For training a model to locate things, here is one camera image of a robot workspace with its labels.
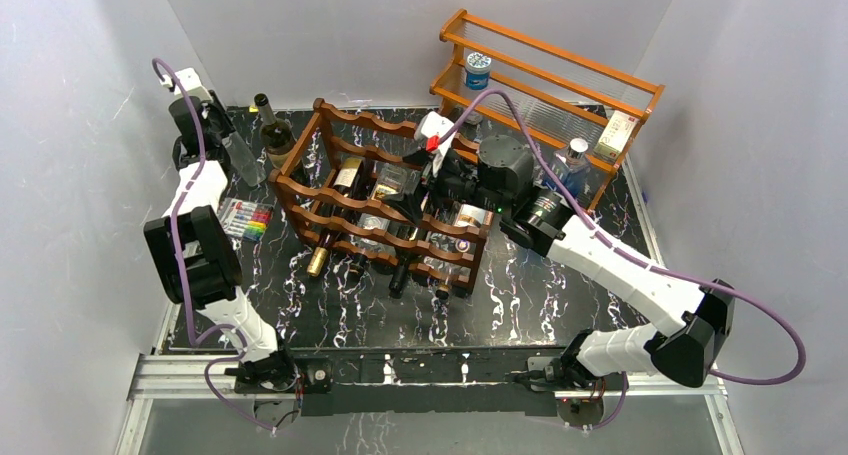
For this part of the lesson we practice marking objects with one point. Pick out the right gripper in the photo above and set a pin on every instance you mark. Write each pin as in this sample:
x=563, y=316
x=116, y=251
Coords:
x=408, y=206

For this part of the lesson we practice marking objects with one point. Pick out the blue lidded jar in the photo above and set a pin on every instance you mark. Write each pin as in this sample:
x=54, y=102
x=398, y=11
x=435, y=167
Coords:
x=477, y=69

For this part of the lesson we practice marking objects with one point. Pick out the blue square glass bottle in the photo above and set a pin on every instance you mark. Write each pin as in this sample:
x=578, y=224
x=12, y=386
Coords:
x=570, y=166

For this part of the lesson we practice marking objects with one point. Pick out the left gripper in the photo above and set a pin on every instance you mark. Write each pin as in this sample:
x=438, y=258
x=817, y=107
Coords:
x=214, y=108

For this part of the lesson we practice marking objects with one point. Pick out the clear glass bottle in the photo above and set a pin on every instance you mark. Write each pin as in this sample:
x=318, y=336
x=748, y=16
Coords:
x=243, y=161

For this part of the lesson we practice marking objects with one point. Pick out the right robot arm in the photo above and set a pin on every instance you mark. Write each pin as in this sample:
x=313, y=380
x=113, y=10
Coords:
x=687, y=322

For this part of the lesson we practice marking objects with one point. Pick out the clear square liquor bottle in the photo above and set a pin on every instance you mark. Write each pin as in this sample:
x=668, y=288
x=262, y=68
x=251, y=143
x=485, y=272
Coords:
x=391, y=179

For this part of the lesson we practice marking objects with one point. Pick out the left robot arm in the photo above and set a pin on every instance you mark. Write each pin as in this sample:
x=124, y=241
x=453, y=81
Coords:
x=194, y=257

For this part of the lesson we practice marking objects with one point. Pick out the small white box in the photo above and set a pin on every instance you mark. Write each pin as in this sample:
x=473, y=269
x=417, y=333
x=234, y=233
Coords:
x=615, y=136

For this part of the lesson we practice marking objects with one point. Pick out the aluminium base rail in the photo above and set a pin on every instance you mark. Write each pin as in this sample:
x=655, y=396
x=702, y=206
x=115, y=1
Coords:
x=442, y=401

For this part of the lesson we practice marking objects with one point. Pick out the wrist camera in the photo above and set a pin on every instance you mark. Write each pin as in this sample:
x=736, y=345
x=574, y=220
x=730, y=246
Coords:
x=430, y=131
x=191, y=81

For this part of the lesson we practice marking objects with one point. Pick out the pack of coloured markers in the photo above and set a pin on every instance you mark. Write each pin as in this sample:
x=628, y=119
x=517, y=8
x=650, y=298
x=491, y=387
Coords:
x=244, y=220

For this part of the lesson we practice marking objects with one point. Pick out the dark wine bottle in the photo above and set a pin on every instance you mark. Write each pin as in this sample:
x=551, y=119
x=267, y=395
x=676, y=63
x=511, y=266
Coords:
x=405, y=260

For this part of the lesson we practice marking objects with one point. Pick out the white label bottle in rack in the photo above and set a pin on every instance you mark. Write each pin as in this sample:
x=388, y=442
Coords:
x=462, y=216

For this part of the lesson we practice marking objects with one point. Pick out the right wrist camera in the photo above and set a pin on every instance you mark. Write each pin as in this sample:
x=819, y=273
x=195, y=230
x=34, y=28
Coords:
x=430, y=131

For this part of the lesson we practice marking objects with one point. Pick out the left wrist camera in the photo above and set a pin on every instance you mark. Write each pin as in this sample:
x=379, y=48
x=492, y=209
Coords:
x=191, y=81

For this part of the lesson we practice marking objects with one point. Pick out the green wine bottle white label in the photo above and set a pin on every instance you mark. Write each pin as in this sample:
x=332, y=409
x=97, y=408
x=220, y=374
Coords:
x=276, y=133

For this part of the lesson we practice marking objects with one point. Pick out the orange wooden shelf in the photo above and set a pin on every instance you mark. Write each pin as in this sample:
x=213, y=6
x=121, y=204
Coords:
x=560, y=95

